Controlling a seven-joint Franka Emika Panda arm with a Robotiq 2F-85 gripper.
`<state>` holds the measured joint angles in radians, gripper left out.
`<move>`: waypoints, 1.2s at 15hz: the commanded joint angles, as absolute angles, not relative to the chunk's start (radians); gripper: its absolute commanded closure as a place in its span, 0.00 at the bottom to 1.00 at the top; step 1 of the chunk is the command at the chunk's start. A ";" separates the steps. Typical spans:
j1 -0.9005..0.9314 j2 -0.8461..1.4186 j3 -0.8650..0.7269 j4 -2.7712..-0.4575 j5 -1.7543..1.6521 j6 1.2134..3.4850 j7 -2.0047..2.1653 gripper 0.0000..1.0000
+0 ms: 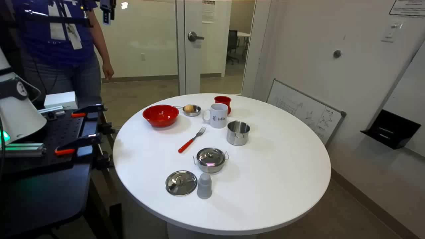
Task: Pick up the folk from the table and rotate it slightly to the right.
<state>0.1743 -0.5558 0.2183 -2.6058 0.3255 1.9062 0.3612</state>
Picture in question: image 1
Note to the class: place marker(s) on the white mug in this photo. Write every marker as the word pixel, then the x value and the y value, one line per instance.
pixel 215 115

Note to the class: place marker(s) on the red cup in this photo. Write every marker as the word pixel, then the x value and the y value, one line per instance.
pixel 223 99

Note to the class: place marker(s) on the small strainer with egg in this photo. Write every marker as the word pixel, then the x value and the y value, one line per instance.
pixel 191 110

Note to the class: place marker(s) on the steel cup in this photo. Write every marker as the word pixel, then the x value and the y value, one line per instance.
pixel 236 132

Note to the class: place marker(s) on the small steel lidded pot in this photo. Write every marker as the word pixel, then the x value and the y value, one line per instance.
pixel 210 159

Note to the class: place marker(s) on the white round table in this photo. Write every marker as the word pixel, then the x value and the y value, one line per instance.
pixel 267 183

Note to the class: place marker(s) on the red bowl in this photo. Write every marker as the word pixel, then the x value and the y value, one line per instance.
pixel 161 115

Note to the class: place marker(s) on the small clear plastic cup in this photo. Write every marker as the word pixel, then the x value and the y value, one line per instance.
pixel 204 185

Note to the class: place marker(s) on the round steel lid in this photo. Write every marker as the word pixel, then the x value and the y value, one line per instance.
pixel 180 181

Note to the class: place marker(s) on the leaning whiteboard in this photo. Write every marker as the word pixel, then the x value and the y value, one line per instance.
pixel 320 116

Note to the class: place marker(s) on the person in blue shirt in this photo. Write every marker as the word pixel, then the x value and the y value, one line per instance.
pixel 62 46

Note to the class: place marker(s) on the door with metal handle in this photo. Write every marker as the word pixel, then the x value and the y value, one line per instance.
pixel 188 43

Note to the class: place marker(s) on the orange handled clamp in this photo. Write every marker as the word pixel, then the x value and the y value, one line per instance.
pixel 89 111
pixel 69 148

